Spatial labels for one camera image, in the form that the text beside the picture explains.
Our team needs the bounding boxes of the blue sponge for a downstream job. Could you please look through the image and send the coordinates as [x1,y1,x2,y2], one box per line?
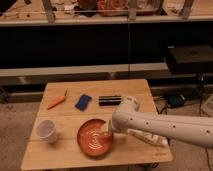
[75,94,92,111]

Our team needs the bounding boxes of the white plastic bottle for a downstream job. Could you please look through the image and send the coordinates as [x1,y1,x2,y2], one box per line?
[129,129,168,147]

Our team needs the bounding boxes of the orange object on shelf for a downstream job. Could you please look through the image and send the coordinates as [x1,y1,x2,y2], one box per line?
[97,0,128,16]

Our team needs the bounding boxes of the orange toy carrot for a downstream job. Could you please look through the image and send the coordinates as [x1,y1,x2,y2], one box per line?
[46,90,68,110]

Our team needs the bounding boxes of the black box on shelf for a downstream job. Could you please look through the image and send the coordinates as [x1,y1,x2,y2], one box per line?
[165,45,213,74]

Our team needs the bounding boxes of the clear plastic cup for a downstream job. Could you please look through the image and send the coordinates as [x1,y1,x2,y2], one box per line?
[36,120,57,143]

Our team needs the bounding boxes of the wooden folding table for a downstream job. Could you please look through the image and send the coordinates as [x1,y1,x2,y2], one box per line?
[21,79,172,171]

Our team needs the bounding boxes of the black rectangular box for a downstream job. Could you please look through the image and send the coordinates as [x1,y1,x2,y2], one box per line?
[99,95,121,106]

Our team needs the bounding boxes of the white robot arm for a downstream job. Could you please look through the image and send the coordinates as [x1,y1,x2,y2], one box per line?
[108,96,213,149]

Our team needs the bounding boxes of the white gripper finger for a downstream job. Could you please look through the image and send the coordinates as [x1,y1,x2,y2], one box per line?
[100,122,109,133]

